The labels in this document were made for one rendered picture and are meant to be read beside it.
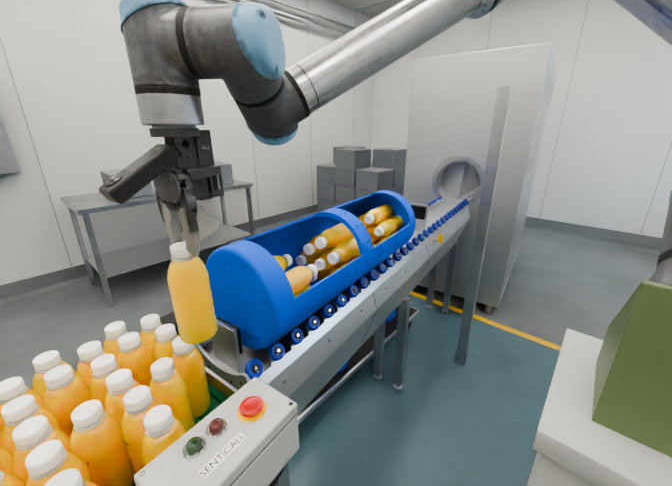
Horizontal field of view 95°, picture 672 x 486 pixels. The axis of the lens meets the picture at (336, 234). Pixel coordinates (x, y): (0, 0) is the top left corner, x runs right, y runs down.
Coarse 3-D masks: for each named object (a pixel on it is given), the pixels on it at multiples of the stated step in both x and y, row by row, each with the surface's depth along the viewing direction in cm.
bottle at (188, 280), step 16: (192, 256) 54; (176, 272) 52; (192, 272) 53; (176, 288) 53; (192, 288) 53; (208, 288) 57; (176, 304) 54; (192, 304) 54; (208, 304) 57; (176, 320) 56; (192, 320) 55; (208, 320) 57; (192, 336) 56; (208, 336) 58
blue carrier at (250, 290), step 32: (384, 192) 137; (288, 224) 98; (320, 224) 124; (352, 224) 103; (224, 256) 77; (256, 256) 74; (384, 256) 119; (224, 288) 81; (256, 288) 72; (288, 288) 74; (320, 288) 84; (256, 320) 76; (288, 320) 76
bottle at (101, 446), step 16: (112, 416) 52; (80, 432) 48; (96, 432) 49; (112, 432) 51; (80, 448) 48; (96, 448) 49; (112, 448) 51; (96, 464) 49; (112, 464) 51; (128, 464) 54; (96, 480) 50; (112, 480) 52; (128, 480) 54
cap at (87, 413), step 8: (96, 400) 51; (80, 408) 49; (88, 408) 49; (96, 408) 49; (72, 416) 48; (80, 416) 48; (88, 416) 48; (96, 416) 49; (80, 424) 48; (88, 424) 48
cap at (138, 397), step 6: (132, 390) 53; (138, 390) 53; (144, 390) 53; (126, 396) 52; (132, 396) 52; (138, 396) 52; (144, 396) 52; (150, 396) 53; (126, 402) 50; (132, 402) 50; (138, 402) 51; (144, 402) 52; (126, 408) 51; (132, 408) 51; (138, 408) 51
